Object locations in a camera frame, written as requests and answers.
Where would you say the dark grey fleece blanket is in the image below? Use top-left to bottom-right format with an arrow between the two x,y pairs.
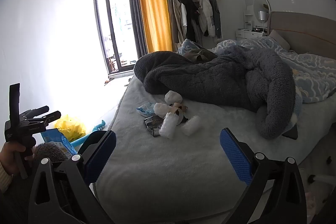
134,46 -> 303,140

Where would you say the silver table lamp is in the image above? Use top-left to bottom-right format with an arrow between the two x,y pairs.
258,11 -> 268,30

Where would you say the person's left hand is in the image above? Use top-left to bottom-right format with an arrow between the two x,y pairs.
0,142 -> 36,176

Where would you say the white fluffy sock pair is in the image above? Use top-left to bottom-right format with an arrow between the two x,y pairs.
159,112 -> 179,140

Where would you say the white dresser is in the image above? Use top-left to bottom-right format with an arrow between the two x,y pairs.
235,28 -> 267,42

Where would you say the taupe garment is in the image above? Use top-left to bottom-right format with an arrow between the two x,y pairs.
183,48 -> 218,63

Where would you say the blue and white packet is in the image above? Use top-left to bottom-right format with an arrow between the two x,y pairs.
136,102 -> 155,117

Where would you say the blue cloud-print quilt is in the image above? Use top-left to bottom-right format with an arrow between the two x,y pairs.
177,36 -> 336,104

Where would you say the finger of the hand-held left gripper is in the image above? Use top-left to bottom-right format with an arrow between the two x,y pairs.
20,106 -> 50,119
26,110 -> 62,125

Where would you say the yellow curtain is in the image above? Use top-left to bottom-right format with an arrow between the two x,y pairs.
133,0 -> 174,52

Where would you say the cardboard tape roll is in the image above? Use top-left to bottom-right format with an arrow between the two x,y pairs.
168,103 -> 189,125

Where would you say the person's left forearm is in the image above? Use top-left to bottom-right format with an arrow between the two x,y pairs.
0,161 -> 13,193

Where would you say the bed with grey sheet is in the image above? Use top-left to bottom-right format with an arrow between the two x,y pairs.
94,74 -> 336,224

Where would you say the black patterned packet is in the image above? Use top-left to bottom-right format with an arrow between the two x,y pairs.
143,115 -> 164,137

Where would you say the yellow plastic bag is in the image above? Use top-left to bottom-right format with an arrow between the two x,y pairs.
54,114 -> 87,141

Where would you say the blue printed bag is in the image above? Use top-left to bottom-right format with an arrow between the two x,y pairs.
41,128 -> 78,157

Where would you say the white sock ball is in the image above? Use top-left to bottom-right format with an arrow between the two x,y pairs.
164,91 -> 183,104

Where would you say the dark grey jacket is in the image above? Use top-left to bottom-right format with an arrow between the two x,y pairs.
209,0 -> 222,39

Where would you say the black-framed glass sliding door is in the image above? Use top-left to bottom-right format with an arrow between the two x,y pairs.
93,0 -> 142,75

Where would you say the short bubble wrap roll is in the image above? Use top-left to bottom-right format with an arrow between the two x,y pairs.
182,115 -> 201,136

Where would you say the black hanging garment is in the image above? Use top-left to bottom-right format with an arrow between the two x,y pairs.
178,0 -> 204,42

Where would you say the blue plastic toy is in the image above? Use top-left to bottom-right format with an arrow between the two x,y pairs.
71,120 -> 106,148

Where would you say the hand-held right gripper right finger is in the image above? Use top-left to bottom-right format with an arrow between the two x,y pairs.
219,128 -> 307,224

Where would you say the white desktop shelf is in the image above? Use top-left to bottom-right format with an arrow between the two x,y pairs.
244,5 -> 255,30

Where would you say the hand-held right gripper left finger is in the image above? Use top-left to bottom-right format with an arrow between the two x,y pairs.
28,130 -> 117,224

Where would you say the person's grey fleece clothing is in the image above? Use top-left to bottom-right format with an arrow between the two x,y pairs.
33,142 -> 70,164

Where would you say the beige bed headboard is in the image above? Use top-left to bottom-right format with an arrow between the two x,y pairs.
268,11 -> 336,56

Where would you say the narrow grey curtain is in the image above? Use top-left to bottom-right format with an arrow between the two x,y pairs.
126,0 -> 149,55

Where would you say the beige pillow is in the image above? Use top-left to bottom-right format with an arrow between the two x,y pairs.
268,29 -> 290,51

